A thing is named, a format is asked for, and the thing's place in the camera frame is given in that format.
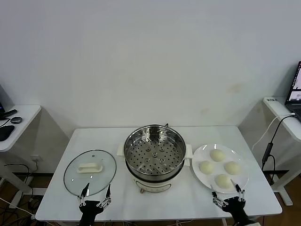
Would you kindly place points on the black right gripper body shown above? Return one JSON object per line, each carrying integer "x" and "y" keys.
{"x": 234, "y": 206}

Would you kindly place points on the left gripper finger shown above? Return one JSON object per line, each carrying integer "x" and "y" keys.
{"x": 82, "y": 199}
{"x": 108, "y": 195}

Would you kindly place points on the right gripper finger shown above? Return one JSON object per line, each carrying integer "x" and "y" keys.
{"x": 215, "y": 197}
{"x": 241, "y": 194}

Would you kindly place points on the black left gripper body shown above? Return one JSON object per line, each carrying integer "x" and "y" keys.
{"x": 90, "y": 207}

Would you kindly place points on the white steamed baozi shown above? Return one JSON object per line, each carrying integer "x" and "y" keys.
{"x": 223, "y": 181}
{"x": 217, "y": 155}
{"x": 232, "y": 167}
{"x": 206, "y": 167}

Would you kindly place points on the stainless steel steamer basket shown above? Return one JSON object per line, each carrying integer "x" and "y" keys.
{"x": 129, "y": 142}

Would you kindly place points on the white round plate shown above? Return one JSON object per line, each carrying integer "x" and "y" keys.
{"x": 200, "y": 183}

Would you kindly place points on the white electric cooker base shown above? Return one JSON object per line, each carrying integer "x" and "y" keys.
{"x": 152, "y": 186}

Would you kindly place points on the white side desk with laptop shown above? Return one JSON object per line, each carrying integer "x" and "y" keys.
{"x": 277, "y": 108}

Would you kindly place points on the white side desk with mouse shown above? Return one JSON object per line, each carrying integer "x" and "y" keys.
{"x": 26, "y": 117}

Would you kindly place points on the open black laptop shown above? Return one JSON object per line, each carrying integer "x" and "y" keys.
{"x": 294, "y": 103}

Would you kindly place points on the black bar-shaped device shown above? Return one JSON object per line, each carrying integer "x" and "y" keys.
{"x": 10, "y": 112}

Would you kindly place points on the dark monitor screen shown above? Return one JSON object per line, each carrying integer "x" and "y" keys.
{"x": 3, "y": 96}

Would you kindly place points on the white wall outlet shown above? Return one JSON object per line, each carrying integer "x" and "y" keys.
{"x": 36, "y": 158}

